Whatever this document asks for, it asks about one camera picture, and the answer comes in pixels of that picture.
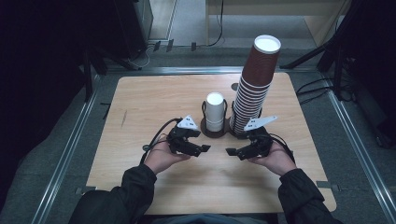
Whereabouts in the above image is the person's right hand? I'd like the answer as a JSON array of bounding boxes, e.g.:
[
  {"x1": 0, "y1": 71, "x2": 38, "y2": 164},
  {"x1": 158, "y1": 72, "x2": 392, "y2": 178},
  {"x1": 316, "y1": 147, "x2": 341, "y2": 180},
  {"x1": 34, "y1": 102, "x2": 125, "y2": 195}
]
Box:
[{"x1": 247, "y1": 141, "x2": 297, "y2": 177}]

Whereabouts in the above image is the stack of brown cups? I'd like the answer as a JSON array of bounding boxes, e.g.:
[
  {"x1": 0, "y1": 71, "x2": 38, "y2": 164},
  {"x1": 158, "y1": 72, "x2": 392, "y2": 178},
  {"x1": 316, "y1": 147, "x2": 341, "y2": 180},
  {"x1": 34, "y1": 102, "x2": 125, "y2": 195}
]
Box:
[{"x1": 229, "y1": 34, "x2": 282, "y2": 138}]

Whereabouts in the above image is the dark double cup holder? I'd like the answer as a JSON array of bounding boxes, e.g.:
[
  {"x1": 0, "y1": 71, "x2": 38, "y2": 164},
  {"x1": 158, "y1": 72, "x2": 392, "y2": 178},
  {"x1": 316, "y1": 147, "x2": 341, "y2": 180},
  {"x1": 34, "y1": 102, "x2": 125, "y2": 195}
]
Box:
[{"x1": 200, "y1": 99, "x2": 265, "y2": 140}]

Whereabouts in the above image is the black floor cable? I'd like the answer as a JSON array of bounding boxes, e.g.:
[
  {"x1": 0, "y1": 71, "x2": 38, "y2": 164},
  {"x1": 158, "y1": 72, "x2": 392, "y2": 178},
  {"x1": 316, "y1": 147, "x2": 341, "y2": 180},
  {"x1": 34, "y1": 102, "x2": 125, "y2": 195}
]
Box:
[
  {"x1": 295, "y1": 77, "x2": 335, "y2": 94},
  {"x1": 298, "y1": 88, "x2": 332, "y2": 105}
]

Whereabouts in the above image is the black tripod stand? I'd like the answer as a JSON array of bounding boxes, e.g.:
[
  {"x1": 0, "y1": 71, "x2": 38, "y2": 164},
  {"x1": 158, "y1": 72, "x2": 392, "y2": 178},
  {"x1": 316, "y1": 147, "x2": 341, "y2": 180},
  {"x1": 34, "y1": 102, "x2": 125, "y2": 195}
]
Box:
[{"x1": 279, "y1": 0, "x2": 362, "y2": 101}]

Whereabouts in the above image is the stack of white cups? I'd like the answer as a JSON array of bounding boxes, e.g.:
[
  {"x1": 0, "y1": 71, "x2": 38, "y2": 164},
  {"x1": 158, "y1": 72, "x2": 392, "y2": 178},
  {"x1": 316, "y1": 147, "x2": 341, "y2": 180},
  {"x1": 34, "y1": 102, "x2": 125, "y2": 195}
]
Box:
[{"x1": 205, "y1": 91, "x2": 226, "y2": 133}]

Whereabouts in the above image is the black metal stand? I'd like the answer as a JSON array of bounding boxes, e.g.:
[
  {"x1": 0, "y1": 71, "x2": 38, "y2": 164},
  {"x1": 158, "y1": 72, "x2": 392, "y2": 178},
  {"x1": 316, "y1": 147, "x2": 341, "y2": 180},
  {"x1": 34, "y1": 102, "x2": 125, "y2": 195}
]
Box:
[{"x1": 81, "y1": 43, "x2": 143, "y2": 103}]

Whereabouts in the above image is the aluminium floor rail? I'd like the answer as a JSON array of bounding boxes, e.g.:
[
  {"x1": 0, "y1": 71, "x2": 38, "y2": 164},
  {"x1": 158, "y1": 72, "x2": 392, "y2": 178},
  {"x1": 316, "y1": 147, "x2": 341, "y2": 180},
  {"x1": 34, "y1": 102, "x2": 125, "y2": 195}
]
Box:
[
  {"x1": 325, "y1": 88, "x2": 396, "y2": 223},
  {"x1": 31, "y1": 74, "x2": 102, "y2": 224}
]

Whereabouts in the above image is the black cabinet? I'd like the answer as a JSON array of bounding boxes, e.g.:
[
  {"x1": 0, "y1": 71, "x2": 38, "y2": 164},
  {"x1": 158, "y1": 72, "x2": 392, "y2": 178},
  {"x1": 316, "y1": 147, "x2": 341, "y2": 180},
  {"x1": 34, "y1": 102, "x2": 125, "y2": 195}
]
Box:
[{"x1": 113, "y1": 0, "x2": 153, "y2": 60}]

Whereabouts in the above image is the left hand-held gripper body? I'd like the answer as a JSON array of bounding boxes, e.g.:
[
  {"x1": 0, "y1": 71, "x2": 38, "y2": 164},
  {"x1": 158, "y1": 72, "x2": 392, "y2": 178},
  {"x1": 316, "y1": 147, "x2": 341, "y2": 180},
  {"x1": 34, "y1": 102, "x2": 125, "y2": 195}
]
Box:
[{"x1": 166, "y1": 115, "x2": 199, "y2": 155}]

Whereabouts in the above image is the person's left hand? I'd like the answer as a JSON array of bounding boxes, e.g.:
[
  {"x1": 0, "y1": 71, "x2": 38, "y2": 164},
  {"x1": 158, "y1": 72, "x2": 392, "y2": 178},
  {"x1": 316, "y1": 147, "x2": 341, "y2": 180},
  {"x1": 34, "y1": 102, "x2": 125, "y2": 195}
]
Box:
[{"x1": 143, "y1": 139, "x2": 191, "y2": 175}]

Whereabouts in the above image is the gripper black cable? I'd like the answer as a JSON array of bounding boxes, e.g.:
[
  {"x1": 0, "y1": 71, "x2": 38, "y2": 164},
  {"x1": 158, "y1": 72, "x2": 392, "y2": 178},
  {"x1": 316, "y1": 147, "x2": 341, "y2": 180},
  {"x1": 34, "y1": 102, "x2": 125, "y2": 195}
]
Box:
[
  {"x1": 139, "y1": 117, "x2": 183, "y2": 164},
  {"x1": 269, "y1": 133, "x2": 296, "y2": 164}
]

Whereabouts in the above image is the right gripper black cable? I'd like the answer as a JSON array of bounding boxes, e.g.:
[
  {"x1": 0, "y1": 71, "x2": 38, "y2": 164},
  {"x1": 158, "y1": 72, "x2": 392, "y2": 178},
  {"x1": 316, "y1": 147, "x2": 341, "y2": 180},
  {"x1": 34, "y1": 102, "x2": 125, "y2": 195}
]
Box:
[{"x1": 269, "y1": 133, "x2": 296, "y2": 164}]

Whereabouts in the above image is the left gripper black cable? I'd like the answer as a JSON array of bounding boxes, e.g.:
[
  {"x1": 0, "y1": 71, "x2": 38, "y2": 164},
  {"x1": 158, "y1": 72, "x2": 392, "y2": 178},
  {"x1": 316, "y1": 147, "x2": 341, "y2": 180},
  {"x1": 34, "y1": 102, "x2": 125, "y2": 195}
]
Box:
[{"x1": 139, "y1": 117, "x2": 183, "y2": 164}]

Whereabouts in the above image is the light wooden furniture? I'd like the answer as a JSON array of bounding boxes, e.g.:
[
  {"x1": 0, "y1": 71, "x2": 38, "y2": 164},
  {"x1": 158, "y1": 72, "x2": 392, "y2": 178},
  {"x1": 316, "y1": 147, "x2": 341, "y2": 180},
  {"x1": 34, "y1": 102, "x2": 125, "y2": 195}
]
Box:
[{"x1": 205, "y1": 0, "x2": 353, "y2": 48}]

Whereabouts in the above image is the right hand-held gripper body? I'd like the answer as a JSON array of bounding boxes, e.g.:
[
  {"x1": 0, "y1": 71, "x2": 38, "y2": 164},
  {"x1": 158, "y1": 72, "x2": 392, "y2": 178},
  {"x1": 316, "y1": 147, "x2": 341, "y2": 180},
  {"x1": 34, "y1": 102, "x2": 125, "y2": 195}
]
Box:
[{"x1": 243, "y1": 115, "x2": 278, "y2": 157}]

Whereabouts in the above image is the hanging black cable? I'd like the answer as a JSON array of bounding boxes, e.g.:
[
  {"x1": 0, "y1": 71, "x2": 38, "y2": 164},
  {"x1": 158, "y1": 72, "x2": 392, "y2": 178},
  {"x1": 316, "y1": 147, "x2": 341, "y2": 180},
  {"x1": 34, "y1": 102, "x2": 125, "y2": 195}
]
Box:
[{"x1": 206, "y1": 0, "x2": 225, "y2": 48}]

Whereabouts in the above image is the white floor cable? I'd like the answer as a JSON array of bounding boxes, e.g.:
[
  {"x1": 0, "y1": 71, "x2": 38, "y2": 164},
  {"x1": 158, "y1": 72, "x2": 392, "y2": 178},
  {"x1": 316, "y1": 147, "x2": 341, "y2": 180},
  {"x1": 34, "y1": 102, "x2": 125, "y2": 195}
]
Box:
[{"x1": 129, "y1": 43, "x2": 157, "y2": 69}]

